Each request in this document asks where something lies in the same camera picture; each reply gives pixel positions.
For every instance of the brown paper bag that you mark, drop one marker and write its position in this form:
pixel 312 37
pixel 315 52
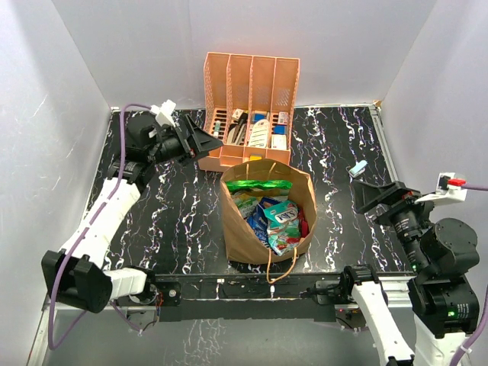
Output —
pixel 242 245

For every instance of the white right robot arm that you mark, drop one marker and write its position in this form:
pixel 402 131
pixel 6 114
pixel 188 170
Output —
pixel 446 311

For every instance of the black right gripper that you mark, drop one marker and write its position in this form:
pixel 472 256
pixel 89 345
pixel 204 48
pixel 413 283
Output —
pixel 364 192

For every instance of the green chips bag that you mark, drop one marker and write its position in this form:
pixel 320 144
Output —
pixel 259 185

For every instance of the blue cookie snack bag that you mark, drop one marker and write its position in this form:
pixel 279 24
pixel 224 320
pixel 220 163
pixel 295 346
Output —
pixel 258 222

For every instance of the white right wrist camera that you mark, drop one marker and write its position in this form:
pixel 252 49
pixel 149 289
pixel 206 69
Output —
pixel 449 190

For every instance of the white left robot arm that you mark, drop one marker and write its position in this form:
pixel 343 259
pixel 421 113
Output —
pixel 75 274

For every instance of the orange plastic desk organizer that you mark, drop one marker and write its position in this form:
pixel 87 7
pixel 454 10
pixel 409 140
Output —
pixel 241 90

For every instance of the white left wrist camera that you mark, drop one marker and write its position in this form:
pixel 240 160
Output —
pixel 163 113

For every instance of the teal candy snack bag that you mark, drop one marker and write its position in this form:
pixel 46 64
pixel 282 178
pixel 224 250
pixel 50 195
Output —
pixel 283 227

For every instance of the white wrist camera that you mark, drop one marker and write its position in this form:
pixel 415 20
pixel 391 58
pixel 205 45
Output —
pixel 449 190
pixel 163 113

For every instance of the black mounting rail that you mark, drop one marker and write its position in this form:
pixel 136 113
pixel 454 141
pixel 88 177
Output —
pixel 249 296

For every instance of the white label card pack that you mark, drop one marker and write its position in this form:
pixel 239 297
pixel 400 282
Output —
pixel 259 134

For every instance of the white glue stick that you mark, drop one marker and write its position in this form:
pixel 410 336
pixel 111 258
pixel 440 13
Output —
pixel 216 130

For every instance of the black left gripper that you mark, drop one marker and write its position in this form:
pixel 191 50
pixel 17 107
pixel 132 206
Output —
pixel 203 141

